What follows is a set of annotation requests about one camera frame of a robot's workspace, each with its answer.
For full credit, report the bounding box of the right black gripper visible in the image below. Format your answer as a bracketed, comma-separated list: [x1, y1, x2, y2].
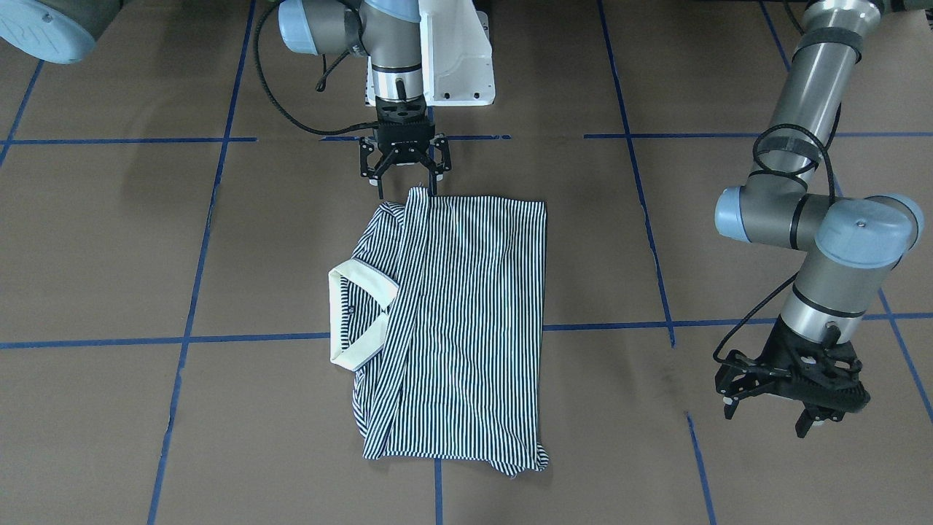
[359, 98, 452, 199]

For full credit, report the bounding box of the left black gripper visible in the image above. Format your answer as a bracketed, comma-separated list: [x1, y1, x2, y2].
[713, 318, 872, 438]

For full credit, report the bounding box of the navy white striped polo shirt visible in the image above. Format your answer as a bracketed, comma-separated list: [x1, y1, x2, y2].
[329, 188, 550, 476]

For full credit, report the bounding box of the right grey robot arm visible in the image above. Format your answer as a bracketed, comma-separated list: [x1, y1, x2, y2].
[1, 1, 452, 195]

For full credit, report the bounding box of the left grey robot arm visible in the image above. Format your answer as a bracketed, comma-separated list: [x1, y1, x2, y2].
[713, 1, 931, 438]

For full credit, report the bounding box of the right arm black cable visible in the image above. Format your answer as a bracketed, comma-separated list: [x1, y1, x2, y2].
[252, 0, 380, 138]

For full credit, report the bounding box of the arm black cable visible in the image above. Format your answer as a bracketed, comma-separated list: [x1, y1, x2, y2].
[713, 124, 839, 365]
[252, 0, 380, 138]

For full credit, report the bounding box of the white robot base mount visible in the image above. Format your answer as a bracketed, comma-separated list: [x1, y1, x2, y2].
[418, 1, 496, 107]

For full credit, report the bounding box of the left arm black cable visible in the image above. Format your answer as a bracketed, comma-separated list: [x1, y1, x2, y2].
[713, 124, 839, 365]

